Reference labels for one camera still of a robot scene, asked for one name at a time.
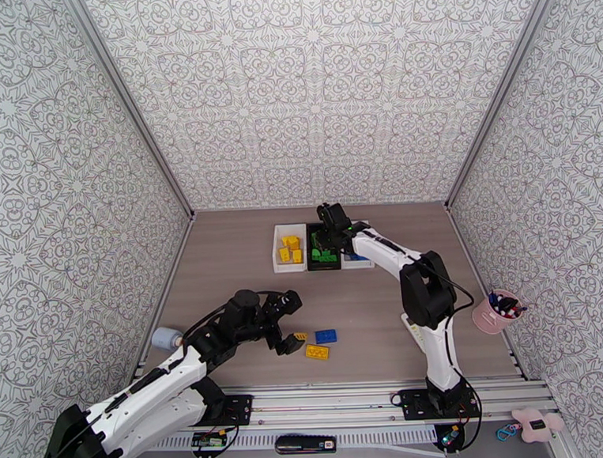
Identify black plastic bin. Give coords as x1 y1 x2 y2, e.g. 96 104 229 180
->
304 221 343 272

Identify white plastic bin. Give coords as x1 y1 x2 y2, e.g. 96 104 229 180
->
339 219 376 271
272 223 310 274

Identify pale blue cylinder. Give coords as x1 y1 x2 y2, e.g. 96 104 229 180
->
150 326 184 351

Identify black device with sticker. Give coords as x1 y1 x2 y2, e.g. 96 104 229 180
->
275 433 337 456

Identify white remote control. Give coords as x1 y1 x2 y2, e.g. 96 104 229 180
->
401 312 427 353

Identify pink pen cup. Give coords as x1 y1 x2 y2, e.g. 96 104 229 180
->
470 288 522 336

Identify pink plush toy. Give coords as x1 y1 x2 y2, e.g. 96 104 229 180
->
511 407 566 445

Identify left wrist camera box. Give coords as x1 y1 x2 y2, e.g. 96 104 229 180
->
262 290 303 318

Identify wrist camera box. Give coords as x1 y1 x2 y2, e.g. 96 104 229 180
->
315 201 351 233
262 290 303 318

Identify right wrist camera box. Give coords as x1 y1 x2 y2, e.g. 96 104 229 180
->
315 201 351 233

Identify aluminium mounting rail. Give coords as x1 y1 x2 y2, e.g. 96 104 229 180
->
97 374 560 438

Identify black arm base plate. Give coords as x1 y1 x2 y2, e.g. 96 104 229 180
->
175 394 254 429
400 386 481 422

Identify aluminium table edge rail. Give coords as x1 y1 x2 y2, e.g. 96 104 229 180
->
130 213 203 381
444 202 529 382

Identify white slotted cable duct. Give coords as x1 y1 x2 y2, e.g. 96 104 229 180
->
155 425 439 452

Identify black red base wires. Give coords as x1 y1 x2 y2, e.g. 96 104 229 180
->
191 424 240 458

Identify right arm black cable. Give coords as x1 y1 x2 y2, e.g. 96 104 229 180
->
431 267 478 376

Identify black base cable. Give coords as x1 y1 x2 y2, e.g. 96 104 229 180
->
454 377 484 452

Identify aluminium frame post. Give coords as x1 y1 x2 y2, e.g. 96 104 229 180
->
438 0 587 212
61 0 197 225

